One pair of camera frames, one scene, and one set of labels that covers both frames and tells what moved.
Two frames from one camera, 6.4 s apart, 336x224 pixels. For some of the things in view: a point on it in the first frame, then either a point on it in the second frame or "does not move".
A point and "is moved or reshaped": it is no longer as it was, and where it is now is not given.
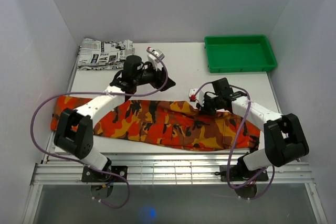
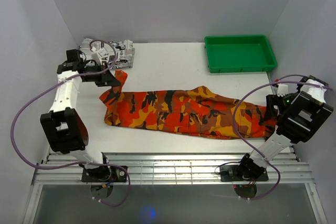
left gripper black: (159, 77) -> (106, 78)
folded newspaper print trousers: (97, 55) does not move
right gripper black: (203, 109) -> (271, 100)
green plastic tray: (239, 53) does not move
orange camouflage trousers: (167, 123) is moved or reshaped
